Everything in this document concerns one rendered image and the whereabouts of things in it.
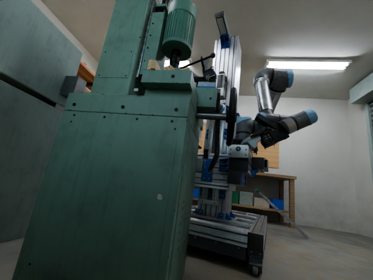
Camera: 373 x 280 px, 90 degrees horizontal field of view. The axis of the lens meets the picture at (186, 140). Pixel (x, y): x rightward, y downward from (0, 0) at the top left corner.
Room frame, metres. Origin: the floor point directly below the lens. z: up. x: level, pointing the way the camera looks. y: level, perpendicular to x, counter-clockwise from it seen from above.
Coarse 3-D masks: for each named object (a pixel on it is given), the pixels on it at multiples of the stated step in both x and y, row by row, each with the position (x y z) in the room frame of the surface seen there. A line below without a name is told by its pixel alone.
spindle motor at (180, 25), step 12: (180, 0) 0.85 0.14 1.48; (168, 12) 0.90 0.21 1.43; (180, 12) 0.85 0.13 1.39; (192, 12) 0.88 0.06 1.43; (168, 24) 0.88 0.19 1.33; (180, 24) 0.85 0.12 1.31; (192, 24) 0.90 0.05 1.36; (168, 36) 0.86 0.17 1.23; (180, 36) 0.86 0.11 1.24; (192, 36) 0.91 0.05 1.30; (168, 48) 0.91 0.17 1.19; (180, 48) 0.90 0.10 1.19; (180, 60) 1.00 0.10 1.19
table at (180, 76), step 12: (144, 72) 0.70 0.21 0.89; (156, 72) 0.68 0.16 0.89; (168, 72) 0.67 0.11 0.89; (180, 72) 0.66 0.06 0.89; (192, 72) 0.67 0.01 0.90; (144, 84) 0.71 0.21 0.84; (156, 84) 0.70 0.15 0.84; (168, 84) 0.69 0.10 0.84; (180, 84) 0.67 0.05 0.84; (192, 84) 0.70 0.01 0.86; (204, 108) 0.88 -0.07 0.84
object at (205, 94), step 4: (196, 88) 0.88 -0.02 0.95; (200, 88) 0.88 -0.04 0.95; (204, 88) 0.88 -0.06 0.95; (208, 88) 0.87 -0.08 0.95; (212, 88) 0.87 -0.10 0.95; (216, 88) 0.86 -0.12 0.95; (200, 92) 0.88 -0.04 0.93; (204, 92) 0.87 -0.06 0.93; (208, 92) 0.87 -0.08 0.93; (212, 92) 0.87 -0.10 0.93; (216, 92) 0.86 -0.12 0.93; (200, 96) 0.88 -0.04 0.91; (204, 96) 0.87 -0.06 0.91; (208, 96) 0.87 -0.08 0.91; (212, 96) 0.87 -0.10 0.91; (216, 96) 0.87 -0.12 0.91; (200, 100) 0.88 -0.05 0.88; (204, 100) 0.87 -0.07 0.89; (208, 100) 0.87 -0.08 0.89; (212, 100) 0.87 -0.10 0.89; (216, 100) 0.89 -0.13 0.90
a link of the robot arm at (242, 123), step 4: (240, 120) 1.39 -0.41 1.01; (244, 120) 1.38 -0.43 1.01; (248, 120) 1.38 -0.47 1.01; (252, 120) 1.39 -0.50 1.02; (236, 124) 1.43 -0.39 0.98; (240, 124) 1.39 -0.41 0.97; (244, 124) 1.38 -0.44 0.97; (248, 124) 1.37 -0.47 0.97; (252, 124) 1.37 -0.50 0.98; (236, 128) 1.43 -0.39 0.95; (240, 128) 1.39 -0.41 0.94; (244, 128) 1.37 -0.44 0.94; (248, 128) 1.38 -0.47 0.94; (252, 128) 1.38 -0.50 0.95; (252, 132) 1.41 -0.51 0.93
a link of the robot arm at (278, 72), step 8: (272, 72) 1.01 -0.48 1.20; (280, 72) 1.01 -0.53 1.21; (288, 72) 1.00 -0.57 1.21; (272, 80) 1.03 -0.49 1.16; (280, 80) 1.02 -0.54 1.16; (288, 80) 1.02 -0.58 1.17; (272, 88) 1.09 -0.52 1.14; (280, 88) 1.07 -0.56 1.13; (272, 96) 1.14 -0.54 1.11; (256, 128) 1.37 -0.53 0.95
